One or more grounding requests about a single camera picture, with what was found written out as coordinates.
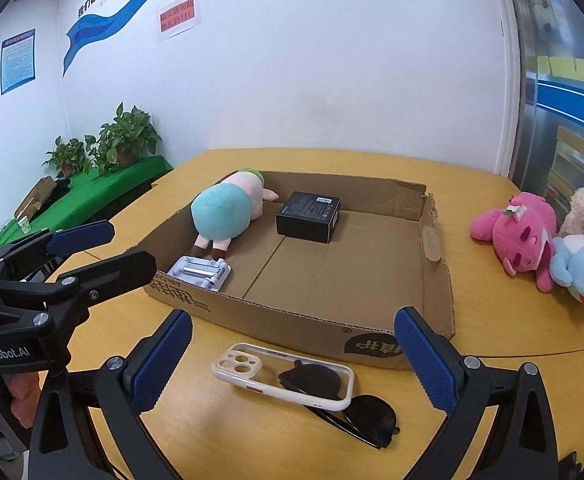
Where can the blue ribbon wall decal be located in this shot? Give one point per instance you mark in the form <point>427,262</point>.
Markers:
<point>92,27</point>

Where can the cartoon door sticker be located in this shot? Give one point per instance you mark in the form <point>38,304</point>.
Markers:
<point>544,2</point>

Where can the flattened brown cardboard box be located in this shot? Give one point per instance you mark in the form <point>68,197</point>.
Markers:
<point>34,197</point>

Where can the wooden desktop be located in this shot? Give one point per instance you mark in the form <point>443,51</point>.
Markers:
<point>496,320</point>

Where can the large potted green plant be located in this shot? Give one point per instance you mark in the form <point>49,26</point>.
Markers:
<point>122,135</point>

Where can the green table cloth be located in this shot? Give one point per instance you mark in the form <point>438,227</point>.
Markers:
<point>102,195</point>

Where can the red and white paper sign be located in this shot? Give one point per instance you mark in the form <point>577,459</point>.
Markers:
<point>178,15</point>

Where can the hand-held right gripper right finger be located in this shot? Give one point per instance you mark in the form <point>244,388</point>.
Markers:
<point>426,360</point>

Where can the white folding phone stand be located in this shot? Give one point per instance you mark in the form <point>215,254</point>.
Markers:
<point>199,272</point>

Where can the blue framed wall poster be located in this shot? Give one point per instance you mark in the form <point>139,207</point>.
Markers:
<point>18,60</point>

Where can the dark cloth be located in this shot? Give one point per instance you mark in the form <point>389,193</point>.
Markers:
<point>62,187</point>

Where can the yellow sticky notes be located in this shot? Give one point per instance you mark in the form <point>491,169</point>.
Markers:
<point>564,67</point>

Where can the teal and pink plush toy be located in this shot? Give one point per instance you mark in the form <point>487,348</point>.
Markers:
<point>222,212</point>

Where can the pink bear plush toy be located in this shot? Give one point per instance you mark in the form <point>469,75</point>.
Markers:
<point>516,235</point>

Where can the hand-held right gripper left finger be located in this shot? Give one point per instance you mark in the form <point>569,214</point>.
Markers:
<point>162,360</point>

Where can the person's left hand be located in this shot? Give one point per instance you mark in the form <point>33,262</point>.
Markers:
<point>19,395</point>

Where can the glass door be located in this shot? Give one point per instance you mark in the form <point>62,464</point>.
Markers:
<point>571,160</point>

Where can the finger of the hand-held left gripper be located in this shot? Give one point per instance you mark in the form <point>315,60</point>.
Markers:
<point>82,237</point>
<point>122,270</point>

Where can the small clear cup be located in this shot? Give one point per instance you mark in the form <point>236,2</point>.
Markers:
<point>22,224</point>

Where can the clear cream phone case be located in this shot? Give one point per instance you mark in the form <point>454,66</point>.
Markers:
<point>234,365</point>

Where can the black sunglasses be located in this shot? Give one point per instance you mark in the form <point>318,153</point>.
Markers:
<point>371,417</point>

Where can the light blue plush toy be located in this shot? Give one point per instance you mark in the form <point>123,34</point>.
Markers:
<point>576,260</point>

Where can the small potted green plant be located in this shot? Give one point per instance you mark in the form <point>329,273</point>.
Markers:
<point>69,155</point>

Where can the shallow cardboard box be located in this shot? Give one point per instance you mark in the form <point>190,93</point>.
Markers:
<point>322,270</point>

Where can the black product box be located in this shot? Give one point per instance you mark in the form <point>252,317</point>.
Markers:
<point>307,215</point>

